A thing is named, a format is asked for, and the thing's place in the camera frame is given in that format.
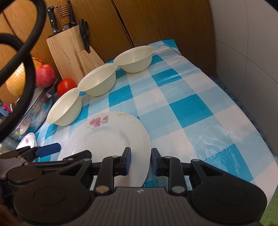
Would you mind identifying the black riveted knife handle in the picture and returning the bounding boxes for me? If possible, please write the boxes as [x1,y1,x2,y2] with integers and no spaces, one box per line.
[47,6,60,35]

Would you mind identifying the black scissors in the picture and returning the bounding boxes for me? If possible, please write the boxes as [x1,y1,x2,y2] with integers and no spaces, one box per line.
[79,19,91,54]

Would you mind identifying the ribbed wooden knife handle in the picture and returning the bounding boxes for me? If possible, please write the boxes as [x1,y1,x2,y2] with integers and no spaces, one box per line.
[57,0,70,30]

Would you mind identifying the deep plate with pink flowers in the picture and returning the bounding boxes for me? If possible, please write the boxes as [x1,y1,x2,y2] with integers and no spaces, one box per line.
[16,132,37,149]

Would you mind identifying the white plate with red flowers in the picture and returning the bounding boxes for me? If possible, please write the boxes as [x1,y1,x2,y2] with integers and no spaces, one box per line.
[58,112,151,187]

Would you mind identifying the wooden knife block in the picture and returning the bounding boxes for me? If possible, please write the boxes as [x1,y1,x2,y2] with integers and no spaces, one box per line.
[46,26,104,84]

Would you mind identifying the cream bowl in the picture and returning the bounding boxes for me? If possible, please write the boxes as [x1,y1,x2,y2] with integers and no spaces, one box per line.
[113,45,155,73]
[46,88,82,126]
[78,63,117,96]

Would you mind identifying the black sharpening steel handle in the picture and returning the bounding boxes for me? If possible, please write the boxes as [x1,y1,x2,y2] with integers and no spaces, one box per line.
[68,0,77,28]

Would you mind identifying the black braided cable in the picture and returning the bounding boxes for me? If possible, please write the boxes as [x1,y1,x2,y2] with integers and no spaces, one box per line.
[0,0,48,143]

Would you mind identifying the red tomato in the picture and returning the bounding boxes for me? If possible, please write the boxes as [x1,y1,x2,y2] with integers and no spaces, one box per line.
[57,78,77,96]

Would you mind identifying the red apple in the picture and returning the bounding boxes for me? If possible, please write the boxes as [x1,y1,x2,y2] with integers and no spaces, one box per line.
[36,64,56,88]

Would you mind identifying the yellow pomelo in net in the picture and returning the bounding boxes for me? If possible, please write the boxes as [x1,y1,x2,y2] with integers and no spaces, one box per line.
[5,57,43,98]

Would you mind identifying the blue checked tablecloth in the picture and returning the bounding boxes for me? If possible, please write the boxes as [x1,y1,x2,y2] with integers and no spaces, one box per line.
[36,39,277,200]

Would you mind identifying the steel pan with glass lid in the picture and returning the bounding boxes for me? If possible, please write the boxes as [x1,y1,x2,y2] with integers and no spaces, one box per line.
[9,78,58,140]

